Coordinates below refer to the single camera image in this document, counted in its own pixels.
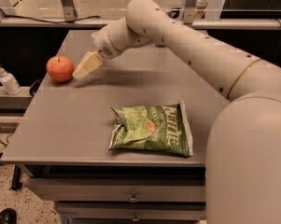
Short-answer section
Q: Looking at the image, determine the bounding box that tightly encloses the grey lower drawer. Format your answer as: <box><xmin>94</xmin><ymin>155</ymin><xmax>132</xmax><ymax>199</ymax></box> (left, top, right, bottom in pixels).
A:
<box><xmin>55</xmin><ymin>203</ymin><xmax>206</xmax><ymax>220</ymax></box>

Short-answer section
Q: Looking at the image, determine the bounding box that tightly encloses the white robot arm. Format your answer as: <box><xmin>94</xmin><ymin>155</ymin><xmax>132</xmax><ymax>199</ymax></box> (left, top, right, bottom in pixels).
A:
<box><xmin>74</xmin><ymin>0</ymin><xmax>281</xmax><ymax>224</ymax></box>

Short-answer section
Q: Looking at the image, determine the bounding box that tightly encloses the metal bracket right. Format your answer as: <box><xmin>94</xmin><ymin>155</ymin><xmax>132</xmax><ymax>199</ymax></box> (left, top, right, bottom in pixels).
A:
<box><xmin>183</xmin><ymin>0</ymin><xmax>197</xmax><ymax>24</ymax></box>

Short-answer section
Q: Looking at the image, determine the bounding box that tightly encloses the grey drawer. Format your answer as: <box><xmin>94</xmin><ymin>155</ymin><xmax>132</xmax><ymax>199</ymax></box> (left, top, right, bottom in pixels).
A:
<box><xmin>55</xmin><ymin>203</ymin><xmax>206</xmax><ymax>220</ymax></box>
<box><xmin>25</xmin><ymin>178</ymin><xmax>206</xmax><ymax>203</ymax></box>

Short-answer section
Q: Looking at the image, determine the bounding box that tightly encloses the red apple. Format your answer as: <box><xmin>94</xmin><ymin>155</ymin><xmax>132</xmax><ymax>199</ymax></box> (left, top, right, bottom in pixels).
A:
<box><xmin>46</xmin><ymin>56</ymin><xmax>74</xmax><ymax>82</ymax></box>

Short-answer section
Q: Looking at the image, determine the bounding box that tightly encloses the metal bracket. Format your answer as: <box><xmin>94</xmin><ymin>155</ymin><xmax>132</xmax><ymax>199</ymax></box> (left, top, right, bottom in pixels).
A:
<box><xmin>61</xmin><ymin>0</ymin><xmax>77</xmax><ymax>22</ymax></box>
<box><xmin>183</xmin><ymin>0</ymin><xmax>197</xmax><ymax>24</ymax></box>

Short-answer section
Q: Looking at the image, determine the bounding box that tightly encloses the white pump bottle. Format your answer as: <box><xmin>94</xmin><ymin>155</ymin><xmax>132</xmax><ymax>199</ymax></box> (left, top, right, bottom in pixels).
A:
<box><xmin>0</xmin><ymin>65</ymin><xmax>21</xmax><ymax>95</ymax></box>

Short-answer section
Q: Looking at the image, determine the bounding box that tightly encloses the black shoe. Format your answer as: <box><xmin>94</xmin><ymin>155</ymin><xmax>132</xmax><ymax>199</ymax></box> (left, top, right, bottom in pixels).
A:
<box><xmin>0</xmin><ymin>208</ymin><xmax>17</xmax><ymax>224</ymax></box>

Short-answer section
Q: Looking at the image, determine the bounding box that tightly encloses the grey top drawer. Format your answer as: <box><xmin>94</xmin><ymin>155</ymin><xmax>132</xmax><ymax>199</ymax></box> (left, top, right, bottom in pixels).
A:
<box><xmin>25</xmin><ymin>178</ymin><xmax>206</xmax><ymax>203</ymax></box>

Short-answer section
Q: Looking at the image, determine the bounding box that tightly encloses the black cable on shelf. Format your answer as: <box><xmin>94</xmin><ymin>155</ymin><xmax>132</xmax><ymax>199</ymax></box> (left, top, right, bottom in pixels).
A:
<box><xmin>3</xmin><ymin>14</ymin><xmax>101</xmax><ymax>24</ymax></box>

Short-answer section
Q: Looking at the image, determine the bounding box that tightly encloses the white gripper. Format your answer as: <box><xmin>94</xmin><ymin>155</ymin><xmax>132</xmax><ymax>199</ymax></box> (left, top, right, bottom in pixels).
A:
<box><xmin>73</xmin><ymin>23</ymin><xmax>125</xmax><ymax>79</ymax></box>

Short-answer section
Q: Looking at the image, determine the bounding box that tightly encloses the green jalapeno chip bag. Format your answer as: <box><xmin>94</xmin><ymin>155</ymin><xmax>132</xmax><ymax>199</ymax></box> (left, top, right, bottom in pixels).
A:
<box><xmin>109</xmin><ymin>101</ymin><xmax>193</xmax><ymax>157</ymax></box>

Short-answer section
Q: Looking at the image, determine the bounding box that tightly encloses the metal bracket left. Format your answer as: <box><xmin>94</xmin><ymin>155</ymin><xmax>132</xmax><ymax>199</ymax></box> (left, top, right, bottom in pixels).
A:
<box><xmin>61</xmin><ymin>0</ymin><xmax>77</xmax><ymax>22</ymax></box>

